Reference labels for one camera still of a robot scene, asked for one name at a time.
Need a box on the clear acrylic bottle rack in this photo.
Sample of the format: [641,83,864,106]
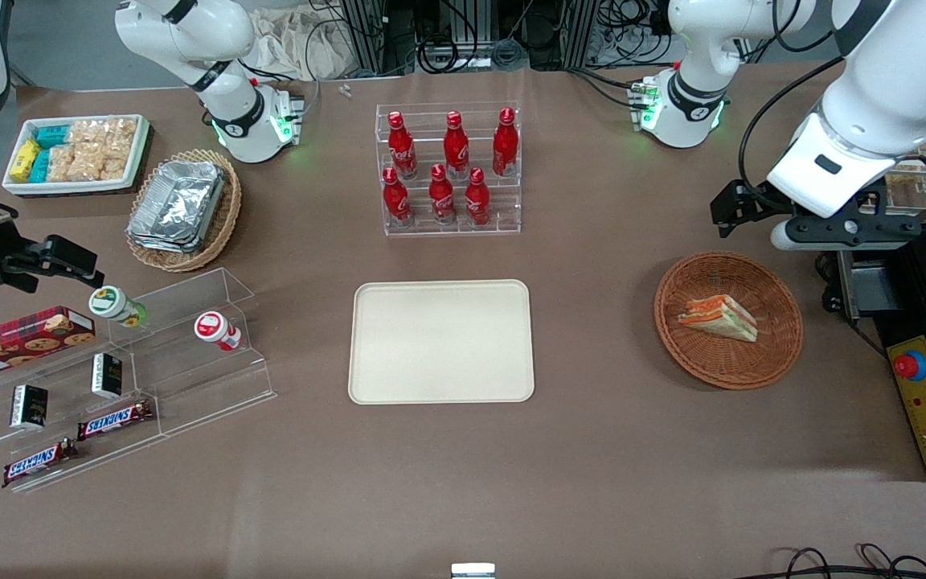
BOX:
[375,101,522,237]

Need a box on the red cola bottle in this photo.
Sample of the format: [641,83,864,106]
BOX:
[442,111,470,180]
[382,166,414,229]
[428,163,457,227]
[492,107,520,179]
[464,166,492,228]
[387,111,419,180]

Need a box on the clear acrylic stepped shelf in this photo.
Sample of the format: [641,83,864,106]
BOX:
[0,267,278,494]

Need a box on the black coiled cable bundle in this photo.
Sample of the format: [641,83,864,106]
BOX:
[417,28,525,73]

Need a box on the tan oval wicker basket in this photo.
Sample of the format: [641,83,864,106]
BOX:
[125,149,243,273]

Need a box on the red tartan cookie box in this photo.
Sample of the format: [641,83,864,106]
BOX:
[0,306,97,384]

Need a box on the brown round wicker basket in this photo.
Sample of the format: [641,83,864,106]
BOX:
[654,252,804,392]

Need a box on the brown Snickers bar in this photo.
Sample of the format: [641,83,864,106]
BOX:
[2,438,79,490]
[77,400,155,442]

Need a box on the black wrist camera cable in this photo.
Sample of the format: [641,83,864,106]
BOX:
[737,55,846,199]

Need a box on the yellow snack packet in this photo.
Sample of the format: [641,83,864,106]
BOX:
[10,140,41,184]

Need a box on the beige plastic serving tray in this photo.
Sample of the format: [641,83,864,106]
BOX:
[348,279,535,405]

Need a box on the triangular wrapped sandwich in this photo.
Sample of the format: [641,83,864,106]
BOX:
[677,294,760,343]

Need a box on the white rectangular snack bin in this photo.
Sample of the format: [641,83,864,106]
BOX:
[1,114,151,198]

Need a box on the aluminium foil container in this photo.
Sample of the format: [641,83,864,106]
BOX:
[127,159,227,255]

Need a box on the clear rice cracker bag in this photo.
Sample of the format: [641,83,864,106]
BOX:
[99,146,133,181]
[48,145,102,183]
[69,118,139,151]

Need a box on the red lid yogurt cup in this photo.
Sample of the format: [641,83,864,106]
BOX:
[194,310,244,352]

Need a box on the green lid yogurt cup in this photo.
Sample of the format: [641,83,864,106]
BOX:
[88,285,147,329]

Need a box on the aluminium extrusion frame post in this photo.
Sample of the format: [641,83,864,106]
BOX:
[340,0,388,76]
[570,0,604,70]

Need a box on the black floor cable bundle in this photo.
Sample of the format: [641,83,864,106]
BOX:
[755,543,926,579]

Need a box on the small black chocolate box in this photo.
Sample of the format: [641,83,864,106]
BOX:
[92,352,124,400]
[10,384,50,430]

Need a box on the beige crumpled cloth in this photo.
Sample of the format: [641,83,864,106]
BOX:
[248,6,353,83]

